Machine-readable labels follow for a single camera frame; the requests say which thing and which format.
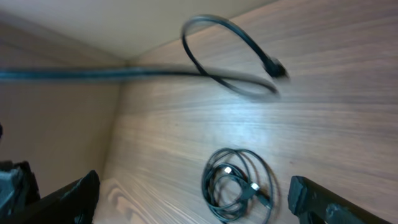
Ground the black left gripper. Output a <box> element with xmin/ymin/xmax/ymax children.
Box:
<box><xmin>1</xmin><ymin>161</ymin><xmax>40</xmax><ymax>218</ymax></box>

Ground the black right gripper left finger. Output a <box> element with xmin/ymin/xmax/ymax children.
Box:
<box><xmin>1</xmin><ymin>170</ymin><xmax>100</xmax><ymax>224</ymax></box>

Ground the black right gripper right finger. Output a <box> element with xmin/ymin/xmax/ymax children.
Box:
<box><xmin>288</xmin><ymin>175</ymin><xmax>390</xmax><ymax>224</ymax></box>

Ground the thin black usb cable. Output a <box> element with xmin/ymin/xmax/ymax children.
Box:
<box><xmin>201</xmin><ymin>147</ymin><xmax>275</xmax><ymax>223</ymax></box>

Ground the thick black cable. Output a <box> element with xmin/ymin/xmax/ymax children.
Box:
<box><xmin>0</xmin><ymin>14</ymin><xmax>290</xmax><ymax>99</ymax></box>

